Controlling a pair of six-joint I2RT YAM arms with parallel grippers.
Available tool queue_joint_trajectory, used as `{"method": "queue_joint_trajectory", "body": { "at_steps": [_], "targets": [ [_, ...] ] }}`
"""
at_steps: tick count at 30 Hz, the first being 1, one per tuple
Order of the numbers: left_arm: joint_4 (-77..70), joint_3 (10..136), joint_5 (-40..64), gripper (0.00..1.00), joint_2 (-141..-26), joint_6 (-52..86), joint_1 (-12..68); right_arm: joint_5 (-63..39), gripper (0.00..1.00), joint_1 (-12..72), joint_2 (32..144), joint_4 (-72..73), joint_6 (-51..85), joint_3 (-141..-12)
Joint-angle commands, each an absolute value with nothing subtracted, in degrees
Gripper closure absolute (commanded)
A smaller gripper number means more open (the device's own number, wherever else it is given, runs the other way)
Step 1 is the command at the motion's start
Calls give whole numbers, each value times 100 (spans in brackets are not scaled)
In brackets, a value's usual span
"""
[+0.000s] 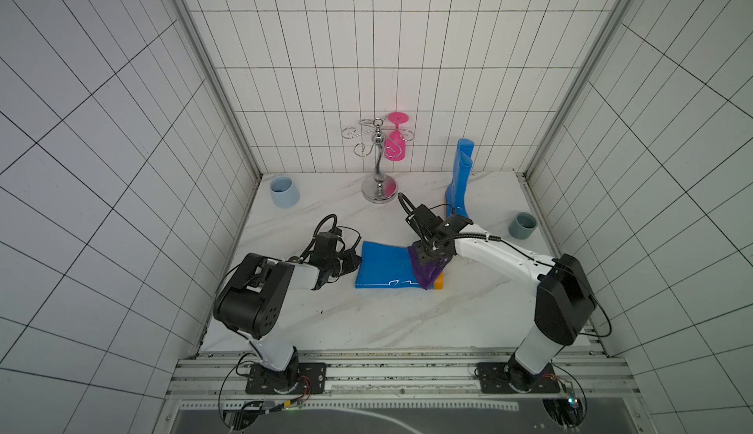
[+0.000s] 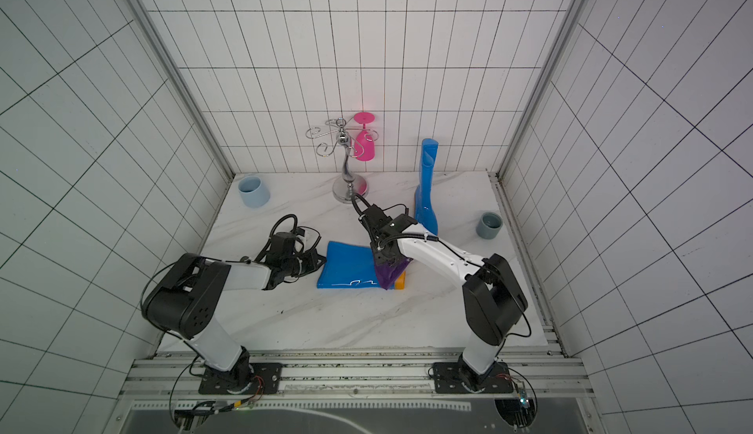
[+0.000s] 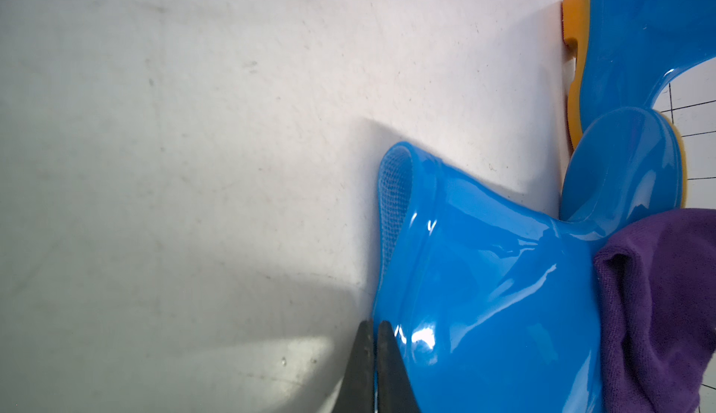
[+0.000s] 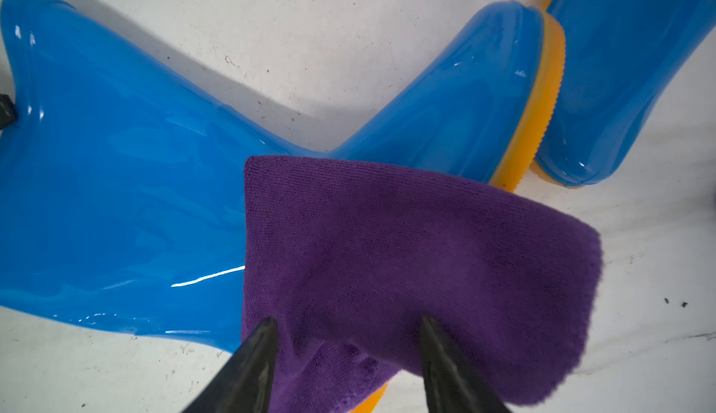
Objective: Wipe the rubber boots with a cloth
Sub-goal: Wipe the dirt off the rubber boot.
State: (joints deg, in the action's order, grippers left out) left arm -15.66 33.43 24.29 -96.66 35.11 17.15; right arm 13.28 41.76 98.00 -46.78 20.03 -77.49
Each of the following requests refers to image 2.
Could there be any purple cloth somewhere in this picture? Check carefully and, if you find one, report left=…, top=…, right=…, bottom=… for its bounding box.
left=375, top=258, right=412, bottom=290

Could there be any chrome hook stand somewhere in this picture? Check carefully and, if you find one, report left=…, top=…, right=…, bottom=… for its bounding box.
left=305, top=114, right=368, bottom=204

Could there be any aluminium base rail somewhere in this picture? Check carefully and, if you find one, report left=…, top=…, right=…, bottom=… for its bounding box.
left=120, top=348, right=589, bottom=403

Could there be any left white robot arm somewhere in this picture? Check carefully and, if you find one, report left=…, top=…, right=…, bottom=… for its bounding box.
left=141, top=230, right=327, bottom=395

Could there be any blue rubber boot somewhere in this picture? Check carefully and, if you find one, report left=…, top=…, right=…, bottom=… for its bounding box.
left=415, top=138, right=438, bottom=235
left=317, top=241, right=380, bottom=290

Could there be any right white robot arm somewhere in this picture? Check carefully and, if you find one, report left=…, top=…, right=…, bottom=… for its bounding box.
left=351, top=194, right=533, bottom=394

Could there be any grey-green cup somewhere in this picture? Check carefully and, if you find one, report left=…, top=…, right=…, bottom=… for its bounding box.
left=476, top=212, right=504, bottom=240

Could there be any light blue cup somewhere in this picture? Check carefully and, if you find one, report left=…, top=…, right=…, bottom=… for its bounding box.
left=237, top=175, right=271, bottom=209

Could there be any pink hanging brush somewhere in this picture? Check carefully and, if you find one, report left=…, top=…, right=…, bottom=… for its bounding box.
left=353, top=112, right=378, bottom=163

